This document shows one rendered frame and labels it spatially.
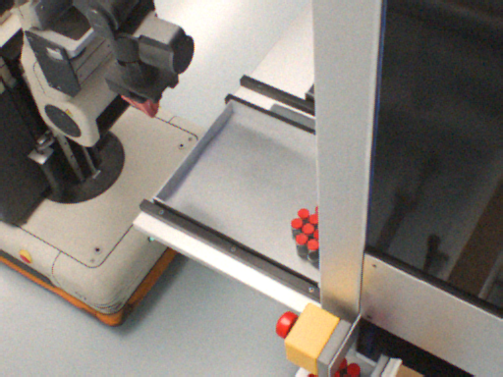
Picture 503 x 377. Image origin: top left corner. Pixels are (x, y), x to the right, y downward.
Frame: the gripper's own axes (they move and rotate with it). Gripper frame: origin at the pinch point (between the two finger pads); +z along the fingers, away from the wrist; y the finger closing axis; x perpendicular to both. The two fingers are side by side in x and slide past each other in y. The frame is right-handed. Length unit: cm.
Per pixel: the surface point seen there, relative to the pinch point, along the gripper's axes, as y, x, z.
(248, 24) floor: -69, 114, 108
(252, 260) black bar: 21.9, -7.3, 19.5
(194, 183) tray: 2.8, 1.7, 20.9
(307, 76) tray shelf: 7.8, 34.6, 21.2
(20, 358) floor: -54, -32, 108
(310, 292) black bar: 33.3, -7.4, 19.8
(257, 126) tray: 6.1, 18.8, 21.0
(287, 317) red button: 35.7, -17.3, 8.3
